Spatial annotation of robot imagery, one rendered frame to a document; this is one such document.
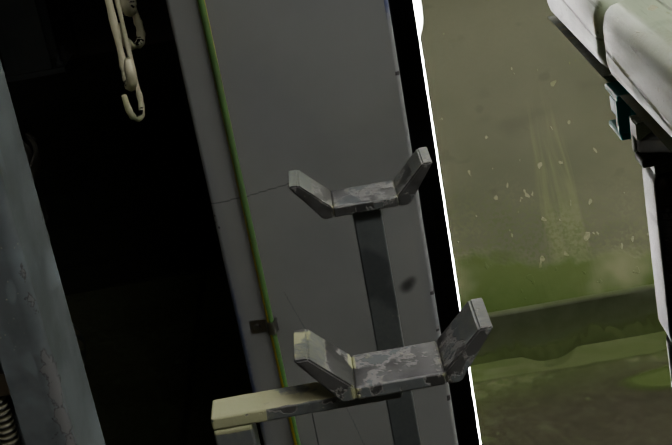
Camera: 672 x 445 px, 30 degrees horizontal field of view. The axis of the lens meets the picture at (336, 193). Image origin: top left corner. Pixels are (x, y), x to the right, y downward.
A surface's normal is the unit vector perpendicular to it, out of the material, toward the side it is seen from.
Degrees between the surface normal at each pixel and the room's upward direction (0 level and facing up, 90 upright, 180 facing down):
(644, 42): 46
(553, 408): 0
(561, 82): 57
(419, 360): 0
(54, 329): 90
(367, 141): 90
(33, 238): 90
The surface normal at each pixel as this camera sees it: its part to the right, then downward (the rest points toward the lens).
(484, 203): -0.05, -0.22
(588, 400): -0.17, -0.92
